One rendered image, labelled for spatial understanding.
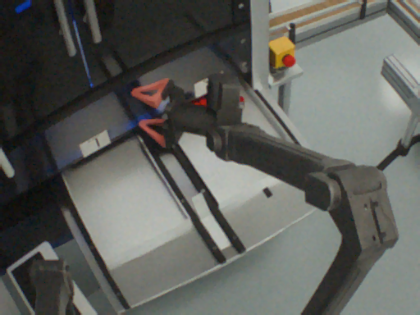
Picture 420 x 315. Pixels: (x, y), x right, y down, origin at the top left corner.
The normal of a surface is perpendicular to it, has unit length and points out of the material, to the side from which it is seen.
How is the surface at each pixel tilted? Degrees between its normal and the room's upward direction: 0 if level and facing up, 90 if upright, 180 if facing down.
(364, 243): 20
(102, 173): 0
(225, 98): 58
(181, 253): 0
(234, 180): 0
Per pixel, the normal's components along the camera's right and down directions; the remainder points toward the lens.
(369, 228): 0.29, -0.46
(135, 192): -0.05, -0.51
